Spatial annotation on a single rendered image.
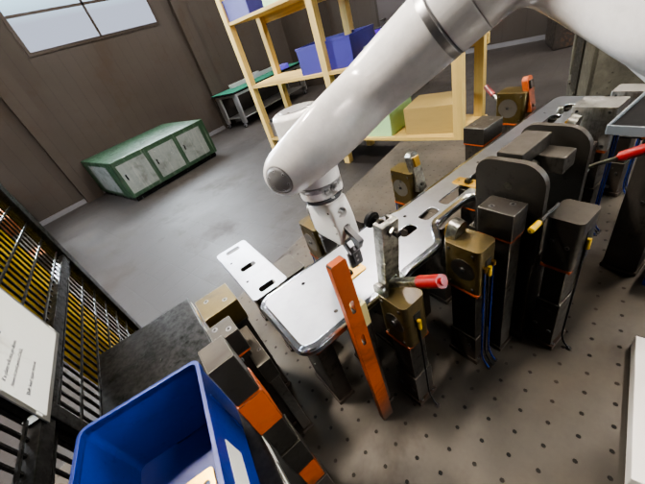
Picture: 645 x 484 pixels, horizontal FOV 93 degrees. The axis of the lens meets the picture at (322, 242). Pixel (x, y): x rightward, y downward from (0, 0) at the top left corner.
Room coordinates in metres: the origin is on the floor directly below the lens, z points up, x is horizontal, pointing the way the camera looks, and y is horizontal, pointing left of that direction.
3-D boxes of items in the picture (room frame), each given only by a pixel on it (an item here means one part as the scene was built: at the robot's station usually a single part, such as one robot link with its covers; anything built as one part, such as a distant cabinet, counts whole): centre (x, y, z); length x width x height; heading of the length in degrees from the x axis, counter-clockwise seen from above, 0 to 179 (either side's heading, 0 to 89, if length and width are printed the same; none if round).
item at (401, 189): (0.89, -0.32, 0.87); 0.12 x 0.07 x 0.35; 25
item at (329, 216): (0.54, -0.03, 1.18); 0.10 x 0.07 x 0.11; 25
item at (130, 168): (5.97, 2.41, 0.33); 1.69 x 1.55 x 0.67; 131
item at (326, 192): (0.54, -0.03, 1.24); 0.09 x 0.08 x 0.03; 25
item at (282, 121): (0.54, -0.03, 1.32); 0.09 x 0.08 x 0.13; 146
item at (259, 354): (0.44, 0.21, 0.85); 0.12 x 0.03 x 0.30; 25
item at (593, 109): (0.72, -0.83, 0.90); 0.13 x 0.08 x 0.41; 25
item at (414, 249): (0.76, -0.47, 1.00); 1.38 x 0.22 x 0.02; 115
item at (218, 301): (0.54, 0.27, 0.88); 0.08 x 0.08 x 0.36; 25
